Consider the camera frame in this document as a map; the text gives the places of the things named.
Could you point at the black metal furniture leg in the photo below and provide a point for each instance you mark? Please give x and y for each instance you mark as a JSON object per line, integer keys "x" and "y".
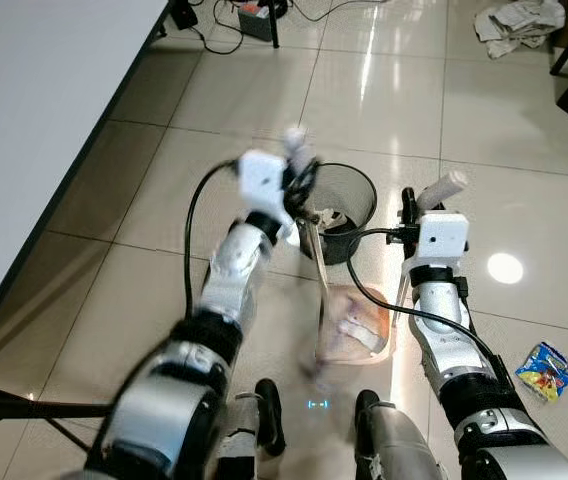
{"x": 274, "y": 25}

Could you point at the crumpled grey white cloth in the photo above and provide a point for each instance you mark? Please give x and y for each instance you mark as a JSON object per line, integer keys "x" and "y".
{"x": 519, "y": 25}

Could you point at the wooden stick broom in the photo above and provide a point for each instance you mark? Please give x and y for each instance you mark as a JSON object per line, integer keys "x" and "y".
{"x": 316, "y": 262}

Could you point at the black power adapter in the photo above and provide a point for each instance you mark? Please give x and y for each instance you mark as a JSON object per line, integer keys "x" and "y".
{"x": 182, "y": 13}

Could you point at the white crumpled paper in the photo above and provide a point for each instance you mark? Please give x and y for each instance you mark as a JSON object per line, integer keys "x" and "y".
{"x": 339, "y": 216}

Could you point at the silver left robot leg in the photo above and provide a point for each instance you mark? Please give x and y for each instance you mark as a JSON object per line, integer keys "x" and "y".
{"x": 244, "y": 440}

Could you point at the blue yellow snack packet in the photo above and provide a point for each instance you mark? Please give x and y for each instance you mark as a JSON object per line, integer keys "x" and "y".
{"x": 546, "y": 370}

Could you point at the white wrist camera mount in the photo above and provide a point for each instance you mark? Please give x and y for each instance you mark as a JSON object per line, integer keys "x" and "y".
{"x": 262, "y": 180}
{"x": 442, "y": 240}

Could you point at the grey box with red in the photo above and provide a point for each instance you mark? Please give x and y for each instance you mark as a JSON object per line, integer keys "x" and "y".
{"x": 256, "y": 20}

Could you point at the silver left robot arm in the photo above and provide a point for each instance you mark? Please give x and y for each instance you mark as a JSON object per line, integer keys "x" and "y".
{"x": 169, "y": 400}

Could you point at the black mesh waste bin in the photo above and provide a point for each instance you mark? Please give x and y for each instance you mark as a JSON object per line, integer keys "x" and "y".
{"x": 356, "y": 190}

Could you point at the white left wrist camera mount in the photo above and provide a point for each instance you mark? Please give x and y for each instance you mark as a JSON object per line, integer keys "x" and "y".
{"x": 262, "y": 180}

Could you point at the silver right robot leg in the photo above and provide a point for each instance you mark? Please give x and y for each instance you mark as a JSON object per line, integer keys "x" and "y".
{"x": 389, "y": 440}

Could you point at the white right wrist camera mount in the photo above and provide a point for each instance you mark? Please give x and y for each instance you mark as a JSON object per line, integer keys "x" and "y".
{"x": 442, "y": 240}

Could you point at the silver robot leg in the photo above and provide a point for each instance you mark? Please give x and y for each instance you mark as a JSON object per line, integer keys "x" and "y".
{"x": 244, "y": 440}
{"x": 389, "y": 440}

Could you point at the black table frame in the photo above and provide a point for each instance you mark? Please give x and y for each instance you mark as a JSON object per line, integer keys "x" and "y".
{"x": 34, "y": 405}

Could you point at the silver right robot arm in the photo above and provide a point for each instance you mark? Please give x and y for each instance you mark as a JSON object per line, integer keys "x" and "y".
{"x": 454, "y": 350}

